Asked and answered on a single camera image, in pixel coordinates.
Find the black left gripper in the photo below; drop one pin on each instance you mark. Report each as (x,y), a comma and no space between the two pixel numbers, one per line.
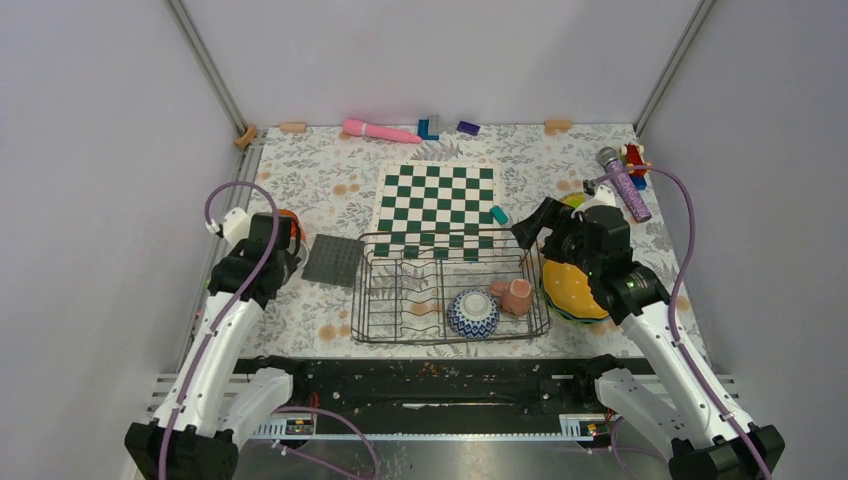
(291,260)

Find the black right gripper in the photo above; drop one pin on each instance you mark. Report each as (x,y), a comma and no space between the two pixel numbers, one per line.
(547,214)

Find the orange mug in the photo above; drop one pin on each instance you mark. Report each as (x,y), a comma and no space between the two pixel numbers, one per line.
(298,247)

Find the orange dotted plate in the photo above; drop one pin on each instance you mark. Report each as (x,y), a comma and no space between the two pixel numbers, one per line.
(568,287)

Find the pink mug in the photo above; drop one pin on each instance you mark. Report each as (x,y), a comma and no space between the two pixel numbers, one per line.
(514,297)

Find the teal dotted plate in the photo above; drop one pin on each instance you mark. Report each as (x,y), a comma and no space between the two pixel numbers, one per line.
(567,316)

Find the blue white patterned bowl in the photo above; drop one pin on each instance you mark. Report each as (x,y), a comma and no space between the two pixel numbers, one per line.
(473,314)

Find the metal wire dish rack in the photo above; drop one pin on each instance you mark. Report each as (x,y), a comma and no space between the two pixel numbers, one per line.
(408,281)

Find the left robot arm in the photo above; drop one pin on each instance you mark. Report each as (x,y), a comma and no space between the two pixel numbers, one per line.
(190,434)

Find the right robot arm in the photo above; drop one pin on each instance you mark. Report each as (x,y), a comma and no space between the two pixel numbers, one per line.
(699,430)

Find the round woven yellow mat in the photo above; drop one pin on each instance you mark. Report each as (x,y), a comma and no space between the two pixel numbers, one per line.
(574,199)

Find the teal rectangular block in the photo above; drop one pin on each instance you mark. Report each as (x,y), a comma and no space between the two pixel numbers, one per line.
(499,215)

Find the purple glitter microphone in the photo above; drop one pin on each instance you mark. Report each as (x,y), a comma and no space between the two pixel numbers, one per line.
(610,160)

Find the wooden block back right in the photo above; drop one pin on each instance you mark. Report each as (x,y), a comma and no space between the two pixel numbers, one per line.
(553,127)

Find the grey lego baseplate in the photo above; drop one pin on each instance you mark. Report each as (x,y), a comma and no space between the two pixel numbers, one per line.
(333,261)

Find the purple lego brick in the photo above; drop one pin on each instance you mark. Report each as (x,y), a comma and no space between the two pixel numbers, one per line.
(468,128)

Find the green white chessboard mat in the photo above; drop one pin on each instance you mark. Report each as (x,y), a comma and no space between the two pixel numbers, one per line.
(435,211)

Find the wooden corner block left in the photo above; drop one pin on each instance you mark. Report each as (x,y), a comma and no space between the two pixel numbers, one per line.
(247,137)

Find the floral tablecloth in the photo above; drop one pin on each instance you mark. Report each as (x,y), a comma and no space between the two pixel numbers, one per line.
(330,182)

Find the blue grey lego bricks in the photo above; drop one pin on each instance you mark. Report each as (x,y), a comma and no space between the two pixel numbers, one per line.
(428,129)

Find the wooden block back left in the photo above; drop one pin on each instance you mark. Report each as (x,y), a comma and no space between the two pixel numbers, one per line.
(293,127)

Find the pink cylindrical toy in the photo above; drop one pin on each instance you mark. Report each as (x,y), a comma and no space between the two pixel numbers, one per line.
(360,128)

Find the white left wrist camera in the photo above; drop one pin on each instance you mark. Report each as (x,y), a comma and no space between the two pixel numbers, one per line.
(233,228)

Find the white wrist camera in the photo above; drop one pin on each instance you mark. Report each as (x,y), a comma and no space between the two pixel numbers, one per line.
(233,228)
(598,194)

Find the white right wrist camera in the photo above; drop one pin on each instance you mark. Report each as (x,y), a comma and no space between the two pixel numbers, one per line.
(598,194)

